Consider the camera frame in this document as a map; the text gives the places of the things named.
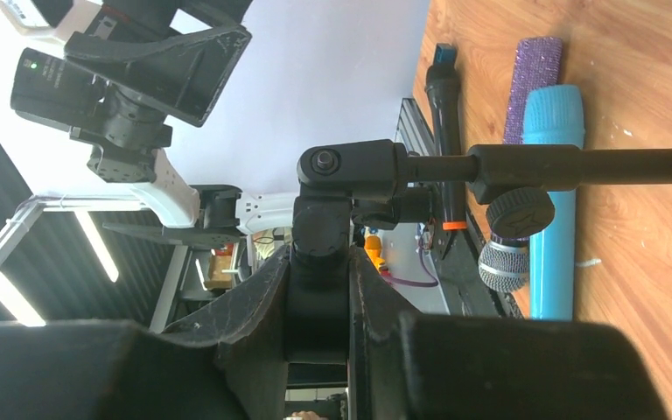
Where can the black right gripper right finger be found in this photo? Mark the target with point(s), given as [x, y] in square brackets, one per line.
[406, 364]

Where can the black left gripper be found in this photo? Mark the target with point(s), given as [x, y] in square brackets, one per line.
[181, 76]

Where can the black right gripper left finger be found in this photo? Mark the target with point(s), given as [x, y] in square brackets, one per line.
[224, 361]

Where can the black tripod clip stand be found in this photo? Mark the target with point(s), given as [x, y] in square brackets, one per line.
[317, 328]

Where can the blue toy microphone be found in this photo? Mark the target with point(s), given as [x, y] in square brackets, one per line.
[554, 115]

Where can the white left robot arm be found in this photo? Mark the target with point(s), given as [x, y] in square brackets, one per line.
[187, 214]

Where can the purple glitter microphone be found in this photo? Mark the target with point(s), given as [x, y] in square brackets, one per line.
[517, 205]

